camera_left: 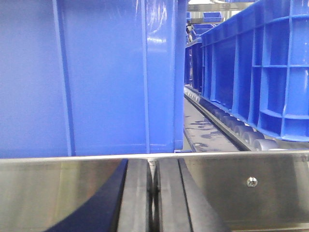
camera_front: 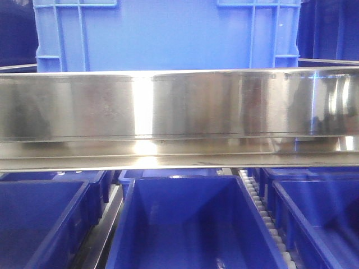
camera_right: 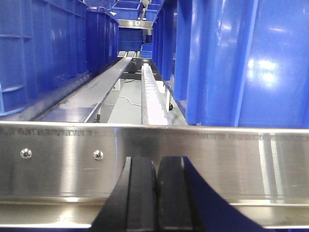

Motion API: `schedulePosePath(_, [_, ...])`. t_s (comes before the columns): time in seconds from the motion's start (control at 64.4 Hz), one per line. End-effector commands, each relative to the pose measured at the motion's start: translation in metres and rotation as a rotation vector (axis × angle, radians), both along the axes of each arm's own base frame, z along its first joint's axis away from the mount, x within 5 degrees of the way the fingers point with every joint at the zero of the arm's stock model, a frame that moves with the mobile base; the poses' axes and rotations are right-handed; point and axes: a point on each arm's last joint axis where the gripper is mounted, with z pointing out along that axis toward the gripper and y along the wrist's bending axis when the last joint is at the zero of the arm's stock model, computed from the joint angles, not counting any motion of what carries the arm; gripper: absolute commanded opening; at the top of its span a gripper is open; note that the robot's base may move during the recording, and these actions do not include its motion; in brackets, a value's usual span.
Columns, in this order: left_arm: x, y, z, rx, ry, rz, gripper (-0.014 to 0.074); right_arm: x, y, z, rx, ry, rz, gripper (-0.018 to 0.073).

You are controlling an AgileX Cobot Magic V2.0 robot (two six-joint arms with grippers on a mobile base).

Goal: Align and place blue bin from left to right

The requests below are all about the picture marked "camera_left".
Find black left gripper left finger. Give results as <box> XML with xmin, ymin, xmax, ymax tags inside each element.
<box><xmin>49</xmin><ymin>159</ymin><xmax>150</xmax><ymax>232</ymax></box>

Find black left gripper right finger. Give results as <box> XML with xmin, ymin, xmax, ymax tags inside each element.
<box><xmin>154</xmin><ymin>158</ymin><xmax>230</xmax><ymax>232</ymax></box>

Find small blue bins on far shelf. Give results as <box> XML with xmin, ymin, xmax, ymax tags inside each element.
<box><xmin>186</xmin><ymin>12</ymin><xmax>223</xmax><ymax>40</ymax></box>

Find large blue bin on shelf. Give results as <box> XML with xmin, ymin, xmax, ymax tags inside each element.
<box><xmin>0</xmin><ymin>0</ymin><xmax>187</xmax><ymax>158</ymax></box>

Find far blue crate behind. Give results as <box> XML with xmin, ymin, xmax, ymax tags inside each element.
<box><xmin>184</xmin><ymin>38</ymin><xmax>203</xmax><ymax>92</ymax></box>

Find ribbed blue crate right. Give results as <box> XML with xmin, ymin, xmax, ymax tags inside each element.
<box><xmin>201</xmin><ymin>0</ymin><xmax>309</xmax><ymax>142</ymax></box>

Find stainless steel shelf front rail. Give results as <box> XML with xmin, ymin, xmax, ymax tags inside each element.
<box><xmin>0</xmin><ymin>150</ymin><xmax>309</xmax><ymax>232</ymax></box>

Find rail screw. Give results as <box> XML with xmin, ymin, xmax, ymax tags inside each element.
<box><xmin>247</xmin><ymin>176</ymin><xmax>258</xmax><ymax>188</ymax></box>

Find roller track rail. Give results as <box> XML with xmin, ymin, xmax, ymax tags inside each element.
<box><xmin>184</xmin><ymin>85</ymin><xmax>285</xmax><ymax>152</ymax></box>

